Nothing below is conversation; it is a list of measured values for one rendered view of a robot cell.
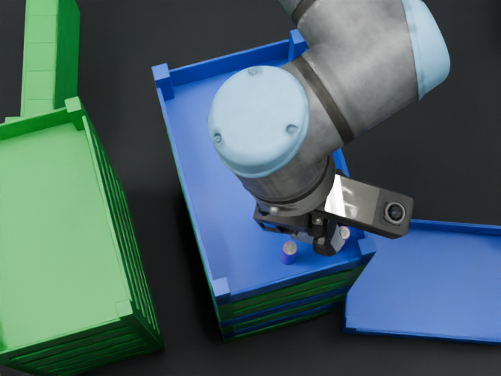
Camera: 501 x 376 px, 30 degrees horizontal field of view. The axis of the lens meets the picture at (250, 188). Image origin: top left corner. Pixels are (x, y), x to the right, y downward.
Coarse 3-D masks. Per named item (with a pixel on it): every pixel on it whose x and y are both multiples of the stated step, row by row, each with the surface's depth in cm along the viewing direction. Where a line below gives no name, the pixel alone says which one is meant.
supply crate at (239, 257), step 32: (160, 64) 117; (192, 64) 119; (224, 64) 122; (256, 64) 125; (160, 96) 118; (192, 96) 124; (192, 128) 122; (192, 160) 121; (192, 192) 120; (224, 192) 120; (224, 224) 119; (256, 224) 119; (224, 256) 118; (256, 256) 118; (320, 256) 118; (352, 256) 117; (224, 288) 109; (256, 288) 112
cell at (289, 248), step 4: (284, 244) 112; (288, 244) 112; (292, 244) 112; (284, 248) 112; (288, 248) 112; (292, 248) 112; (296, 248) 112; (284, 252) 112; (288, 252) 112; (292, 252) 112; (280, 256) 116; (284, 256) 113; (288, 256) 112; (292, 256) 112; (284, 260) 116; (288, 260) 115; (292, 260) 116; (288, 264) 117
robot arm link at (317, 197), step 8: (328, 168) 89; (328, 176) 90; (320, 184) 89; (328, 184) 91; (312, 192) 89; (320, 192) 90; (328, 192) 92; (256, 200) 91; (304, 200) 89; (312, 200) 90; (320, 200) 91; (264, 208) 93; (272, 208) 90; (280, 208) 91; (288, 208) 91; (296, 208) 90; (304, 208) 91; (312, 208) 92
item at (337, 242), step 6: (336, 228) 106; (300, 234) 108; (306, 234) 107; (336, 234) 106; (300, 240) 110; (306, 240) 109; (312, 240) 109; (336, 240) 107; (342, 240) 110; (336, 246) 107; (336, 252) 108
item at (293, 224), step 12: (264, 216) 101; (276, 216) 100; (288, 216) 100; (300, 216) 100; (312, 216) 99; (264, 228) 105; (276, 228) 103; (288, 228) 104; (300, 228) 100; (312, 228) 100; (324, 228) 100
